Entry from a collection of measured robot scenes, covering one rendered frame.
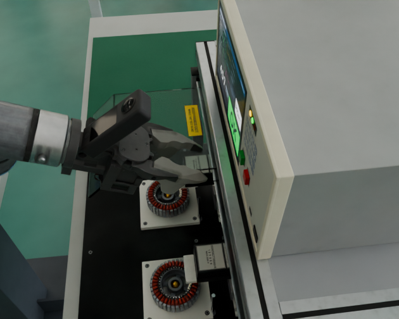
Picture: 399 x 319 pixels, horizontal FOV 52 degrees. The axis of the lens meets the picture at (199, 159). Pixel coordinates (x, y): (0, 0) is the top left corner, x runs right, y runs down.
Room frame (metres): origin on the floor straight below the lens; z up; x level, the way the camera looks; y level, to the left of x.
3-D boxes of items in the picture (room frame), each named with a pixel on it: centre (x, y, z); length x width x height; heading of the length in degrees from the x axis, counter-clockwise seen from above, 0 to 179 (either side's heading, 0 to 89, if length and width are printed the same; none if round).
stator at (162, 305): (0.37, 0.05, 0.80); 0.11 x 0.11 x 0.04
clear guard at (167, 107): (0.61, 0.07, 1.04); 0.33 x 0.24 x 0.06; 97
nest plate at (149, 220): (0.61, 0.08, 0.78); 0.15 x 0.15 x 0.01; 7
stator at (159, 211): (0.61, 0.08, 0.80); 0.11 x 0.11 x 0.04
